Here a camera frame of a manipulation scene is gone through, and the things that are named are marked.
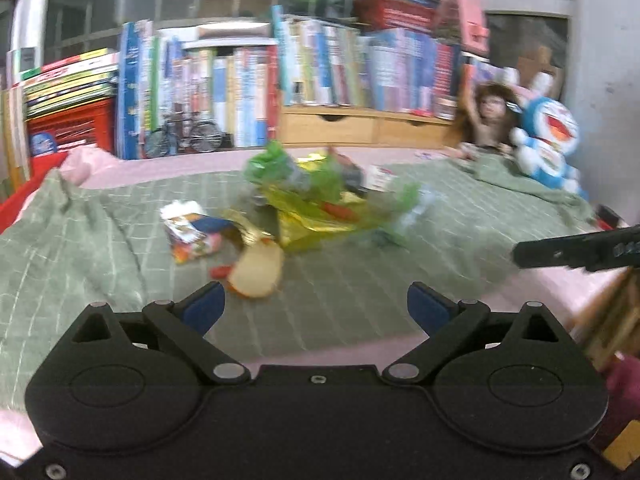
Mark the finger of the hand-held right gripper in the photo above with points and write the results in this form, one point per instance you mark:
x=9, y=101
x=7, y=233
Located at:
x=550, y=252

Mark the upright thin books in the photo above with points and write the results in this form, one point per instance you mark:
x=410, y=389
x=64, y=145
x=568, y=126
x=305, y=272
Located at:
x=12, y=125

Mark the yellow foil wrapper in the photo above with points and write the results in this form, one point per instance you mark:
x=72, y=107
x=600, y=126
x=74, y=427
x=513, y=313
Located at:
x=320, y=230

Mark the green plastic bag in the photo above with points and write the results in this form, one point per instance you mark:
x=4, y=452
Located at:
x=267, y=165

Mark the green checked blanket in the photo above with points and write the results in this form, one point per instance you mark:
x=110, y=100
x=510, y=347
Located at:
x=100, y=260

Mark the wooden drawer box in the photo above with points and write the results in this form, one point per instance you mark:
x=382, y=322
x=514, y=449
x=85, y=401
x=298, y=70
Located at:
x=350, y=127

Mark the colourful snack packet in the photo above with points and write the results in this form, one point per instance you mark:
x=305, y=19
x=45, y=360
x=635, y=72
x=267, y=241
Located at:
x=192, y=235

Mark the red plastic crate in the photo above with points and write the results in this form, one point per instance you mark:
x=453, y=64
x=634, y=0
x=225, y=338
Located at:
x=75, y=127

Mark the red box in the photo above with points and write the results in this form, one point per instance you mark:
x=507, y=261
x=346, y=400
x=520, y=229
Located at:
x=400, y=12

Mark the pink box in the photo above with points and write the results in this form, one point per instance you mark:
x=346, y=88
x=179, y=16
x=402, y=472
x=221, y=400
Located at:
x=467, y=20

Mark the gold foil wrapper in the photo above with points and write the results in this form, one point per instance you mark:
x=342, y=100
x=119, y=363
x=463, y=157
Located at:
x=245, y=230

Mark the wooden bed frame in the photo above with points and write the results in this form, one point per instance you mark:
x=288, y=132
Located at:
x=610, y=320

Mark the clear plastic wrapper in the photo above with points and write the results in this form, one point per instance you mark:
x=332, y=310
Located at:
x=410, y=210

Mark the brown-haired doll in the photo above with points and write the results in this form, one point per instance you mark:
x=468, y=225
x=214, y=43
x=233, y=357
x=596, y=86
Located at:
x=487, y=120

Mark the beige round toy bread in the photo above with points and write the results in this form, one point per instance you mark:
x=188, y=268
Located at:
x=257, y=270

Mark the pink cloth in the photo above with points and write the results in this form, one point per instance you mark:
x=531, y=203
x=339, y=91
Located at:
x=87, y=165

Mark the stack of flat books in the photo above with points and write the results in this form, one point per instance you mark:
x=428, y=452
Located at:
x=70, y=82

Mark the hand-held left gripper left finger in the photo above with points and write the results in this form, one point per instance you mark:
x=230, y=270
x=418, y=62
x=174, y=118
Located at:
x=205, y=305

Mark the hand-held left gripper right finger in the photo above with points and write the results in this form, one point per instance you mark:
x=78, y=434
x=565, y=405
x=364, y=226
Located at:
x=427, y=307

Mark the row of colourful books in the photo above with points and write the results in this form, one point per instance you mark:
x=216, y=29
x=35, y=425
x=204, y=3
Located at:
x=350, y=65
x=200, y=90

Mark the miniature bicycle model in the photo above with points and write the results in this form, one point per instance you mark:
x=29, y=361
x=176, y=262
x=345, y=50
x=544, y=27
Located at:
x=182, y=135

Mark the white printed card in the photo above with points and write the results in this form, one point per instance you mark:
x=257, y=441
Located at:
x=381, y=177

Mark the blue cat plush toy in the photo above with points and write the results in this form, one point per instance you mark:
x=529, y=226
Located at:
x=547, y=135

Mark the small red scrap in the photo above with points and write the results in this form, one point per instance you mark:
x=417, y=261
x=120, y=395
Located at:
x=220, y=271

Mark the white window frame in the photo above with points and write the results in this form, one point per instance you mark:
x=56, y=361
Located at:
x=525, y=4

